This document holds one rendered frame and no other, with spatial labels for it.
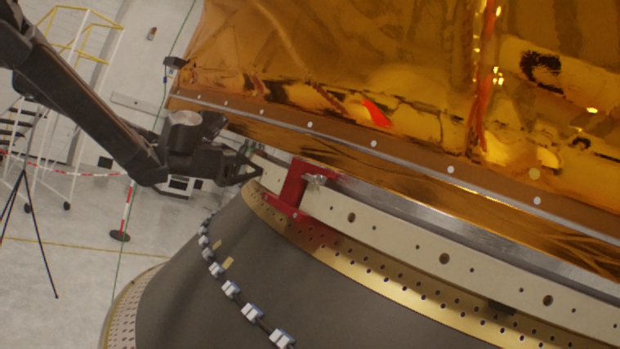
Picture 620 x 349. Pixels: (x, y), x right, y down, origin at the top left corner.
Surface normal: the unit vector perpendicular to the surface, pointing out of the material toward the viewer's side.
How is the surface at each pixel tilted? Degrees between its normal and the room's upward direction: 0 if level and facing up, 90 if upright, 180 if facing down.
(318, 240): 62
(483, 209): 90
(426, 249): 90
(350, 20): 84
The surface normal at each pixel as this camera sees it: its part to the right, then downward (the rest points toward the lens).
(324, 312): -0.41, -0.60
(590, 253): -0.63, -0.18
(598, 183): -0.73, 0.40
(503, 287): -0.46, -0.11
